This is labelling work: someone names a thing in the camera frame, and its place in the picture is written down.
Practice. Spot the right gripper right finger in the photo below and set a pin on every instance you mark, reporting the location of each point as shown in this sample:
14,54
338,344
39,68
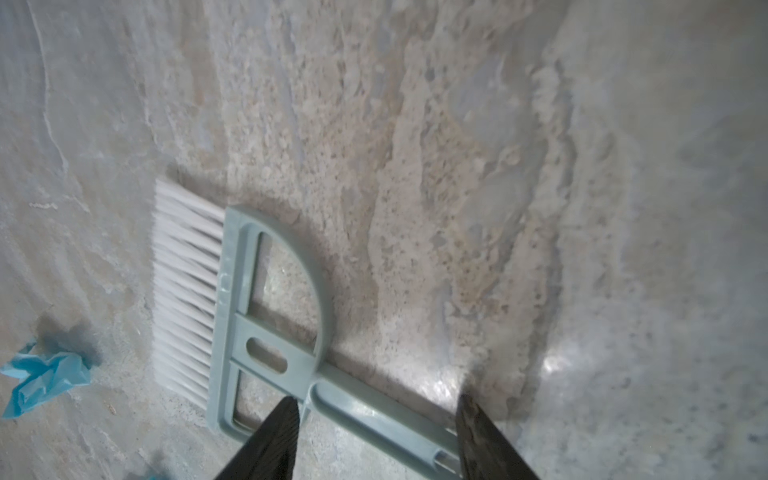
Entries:
484,452

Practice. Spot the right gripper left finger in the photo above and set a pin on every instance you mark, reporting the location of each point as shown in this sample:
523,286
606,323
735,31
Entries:
270,453

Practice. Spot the grey-green hand brush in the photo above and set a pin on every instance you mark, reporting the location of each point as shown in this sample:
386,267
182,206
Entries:
205,336

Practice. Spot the lower cyan paper scrap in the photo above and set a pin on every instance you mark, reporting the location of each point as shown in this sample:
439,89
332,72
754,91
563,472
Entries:
41,378

